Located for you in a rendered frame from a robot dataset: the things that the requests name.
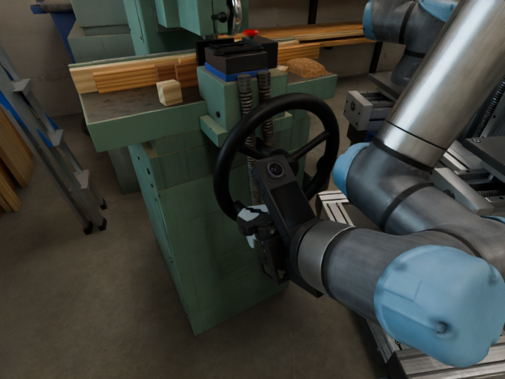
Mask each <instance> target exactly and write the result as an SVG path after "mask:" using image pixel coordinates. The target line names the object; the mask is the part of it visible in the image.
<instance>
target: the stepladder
mask: <svg viewBox="0 0 505 379"><path fill-rule="evenodd" d="M0 60H1V61H2V62H0V106H1V107H2V109H3V111H4V112H5V113H6V115H7V116H8V118H9V119H10V121H11V122H12V123H13V125H14V127H15V128H16V130H17V131H18V132H19V134H20V135H21V137H22V138H23V140H24V141H25V142H26V144H27V145H28V147H29V149H30V150H31V151H32V153H33V154H34V156H35V157H36V159H37V160H38V161H39V163H40V164H41V166H42V168H43V169H44V170H45V171H46V173H47V175H48V176H49V178H50V179H51V181H52V182H53V183H54V185H55V186H56V188H57V190H58V191H59V192H60V194H61V195H62V197H63V198H64V200H65V201H66V202H67V204H68V206H69V207H70V209H71V210H72V211H73V212H74V214H75V216H76V217H77V219H78V220H79V221H80V223H81V224H82V226H83V227H84V229H83V231H84V233H85V234H86V235H88V234H91V232H92V227H93V224H92V221H88V220H87V218H86V217H85V215H84V214H83V212H82V211H81V209H80V208H79V206H78V205H77V203H76V201H75V200H74V199H73V197H72V196H71V195H72V191H73V192H74V194H75V195H76V197H78V199H79V200H80V202H81V203H82V205H83V206H84V207H85V209H86V210H87V211H88V213H89V215H90V216H91V217H92V219H93V220H94V221H95V223H96V224H97V226H98V228H99V229H100V231H104V230H105V229H106V225H107V221H106V219H105V218H104V217H103V216H102V215H101V214H100V212H99V211H98V209H97V207H96V206H95V205H94V203H93V202H92V200H91V198H90V197H89V196H88V195H87V193H86V191H85V190H84V189H85V188H87V189H88V190H89V191H90V192H91V193H92V194H93V196H94V197H95V199H96V201H97V202H98V203H99V204H100V207H101V209H102V210H104V209H106V208H107V205H106V201H105V200H104V198H102V197H101V195H100V194H99V192H98V190H97V189H96V188H95V186H94V185H93V183H92V181H91V180H90V171H89V169H87V170H83V168H82V167H81V165H80V163H79V162H78V161H77V159H76V158H75V156H74V154H73V153H72V152H71V150H70V148H69V147H68V145H67V144H66V143H65V141H64V137H65V132H64V130H63V129H60V130H57V129H58V126H57V125H56V124H55V123H54V122H53V121H52V120H51V119H50V118H49V117H48V116H47V114H46V112H45V111H44V109H43V108H42V107H41V105H40V103H39V102H38V100H37V99H36V97H35V95H34V94H33V92H32V91H31V90H30V89H31V87H32V85H33V83H32V81H31V78H28V79H27V78H26V79H23V77H22V76H21V74H20V73H19V72H18V70H17V68H16V67H15V65H14V64H13V63H12V61H11V59H10V58H9V56H8V55H7V54H6V52H5V50H4V49H3V47H2V45H1V44H0ZM2 63H3V64H2ZM3 65H4V66H5V68H6V69H7V70H6V69H5V68H4V66H3ZM29 106H30V107H31V109H32V110H33V111H34V112H35V113H36V114H37V115H38V116H39V117H40V118H41V120H42V122H43V123H44V125H45V126H46V127H47V129H48V130H49V132H45V131H44V130H43V128H42V126H41V124H40V123H39V122H38V120H37V118H36V117H35V115H34V114H33V113H32V110H31V109H30V107H29ZM32 135H33V136H34V138H33V136H32ZM36 141H37V142H38V143H39V146H38V143H37V142H36ZM58 145H59V147H60V150H62V151H63V152H64V154H65V155H66V156H67V158H68V160H69V161H70V163H71V164H72V165H73V166H74V168H75V170H76V172H72V171H71V169H70V168H69V167H68V165H67V164H66V162H65V160H64V159H63V158H62V156H61V155H60V153H59V151H58V150H57V149H56V148H55V146H58ZM42 150H44V152H45V153H46V154H47V156H48V157H49V159H50V160H51V162H52V163H53V164H54V165H55V167H56V168H57V170H58V171H59V173H60V174H61V175H62V177H63V178H64V179H65V181H66V183H67V184H68V185H69V186H70V190H69V191H68V189H67V188H66V186H65V185H64V183H63V182H62V180H61V179H60V177H59V176H58V174H57V173H56V171H55V169H54V168H53V166H52V165H51V164H50V162H49V160H48V159H47V157H46V156H45V155H44V153H43V151H42Z"/></svg>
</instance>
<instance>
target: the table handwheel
mask: <svg viewBox="0 0 505 379"><path fill-rule="evenodd" d="M297 109H298V110H306V111H309V112H312V113H313V114H315V115H316V116H317V117H318V118H319V119H320V120H321V122H322V124H323V126H324V129H325V131H323V132H322V133H320V134H319V135H317V136H316V137H315V138H314V139H313V140H311V141H310V142H308V143H307V144H305V145H304V146H303V147H301V148H299V149H298V150H296V151H295V152H294V153H292V154H289V153H288V152H286V151H285V150H284V149H277V150H275V149H274V148H272V147H271V146H268V145H266V144H264V142H263V140H262V139H261V138H260V137H256V146H257V148H256V149H257V150H255V149H253V148H251V147H249V146H248V145H246V144H245V143H244V142H245V140H246V139H247V138H248V136H249V135H250V134H251V133H252V132H253V131H254V130H255V129H256V128H257V127H258V126H260V125H261V124H262V123H263V122H264V121H266V120H268V119H269V118H271V117H273V116H275V115H277V114H279V113H282V112H284V111H290V110H297ZM324 140H326V144H325V152H324V156H323V158H322V162H321V164H320V166H319V169H318V171H317V172H316V174H315V176H314V177H313V179H312V180H311V182H310V183H309V184H308V185H307V186H306V188H305V189H304V190H303V192H304V194H305V196H306V198H307V201H310V200H311V199H312V198H313V197H314V196H315V194H317V193H318V191H319V190H320V189H321V187H322V186H323V184H324V183H325V182H326V180H327V178H328V176H329V174H330V173H331V170H332V168H333V167H334V164H335V161H336V158H337V153H338V150H339V144H340V130H339V126H338V122H337V118H336V117H335V115H334V112H333V110H332V109H331V108H330V107H329V106H328V105H327V104H326V103H325V102H324V101H323V100H321V99H320V98H318V97H316V96H313V95H311V94H306V93H301V92H292V93H286V94H282V95H279V96H275V97H273V98H271V99H268V100H267V101H265V102H262V103H261V104H260V105H258V106H256V107H255V108H253V109H252V110H251V111H250V112H249V113H247V114H246V115H245V116H244V117H243V118H242V119H241V120H240V121H239V122H238V123H237V124H236V125H235V127H234V128H233V129H232V130H231V131H230V133H229V134H228V136H227V138H226V139H225V141H224V143H223V145H222V147H221V149H220V151H219V154H218V156H217V159H216V164H215V167H214V171H213V191H214V194H215V197H216V201H217V203H218V205H219V207H220V208H221V210H222V211H223V212H224V213H225V215H226V216H228V217H229V218H230V219H232V220H233V221H235V222H237V212H236V210H235V209H234V207H233V204H234V202H233V200H232V198H231V195H230V192H229V186H228V181H229V174H230V170H231V165H232V163H233V161H234V158H235V156H236V154H237V152H240V153H243V154H245V155H247V156H250V157H252V158H253V159H256V160H260V159H265V158H268V157H270V156H275V155H277V154H282V155H284V156H285V158H286V160H287V162H288V164H289V166H290V168H291V170H292V172H293V173H294V175H295V176H296V175H297V173H298V170H299V162H298V160H299V159H300V158H301V157H302V156H304V155H305V154H306V153H308V152H309V151H311V150H312V149H313V148H314V147H316V146H317V145H319V144H321V143H322V142H323V141H324Z"/></svg>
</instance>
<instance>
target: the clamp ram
mask: <svg viewBox="0 0 505 379"><path fill-rule="evenodd" d="M227 43H234V38H232V37H230V38H217V39H209V40H202V41H195V50H196V57H197V64H198V66H204V63H205V62H206V59H205V51H204V48H205V47H209V44H213V45H214V44H227Z"/></svg>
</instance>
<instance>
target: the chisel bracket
mask: <svg viewBox="0 0 505 379"><path fill-rule="evenodd" d="M177 6H178V13H179V18H180V27H182V28H184V29H187V30H189V31H190V32H194V33H195V34H197V35H200V36H203V39H210V36H211V35H219V34H226V33H228V24H227V21H226V22H225V23H221V22H220V21H219V20H212V19H211V16H212V15H213V14H219V13H220V12H225V13H226V14H227V7H226V0H177Z"/></svg>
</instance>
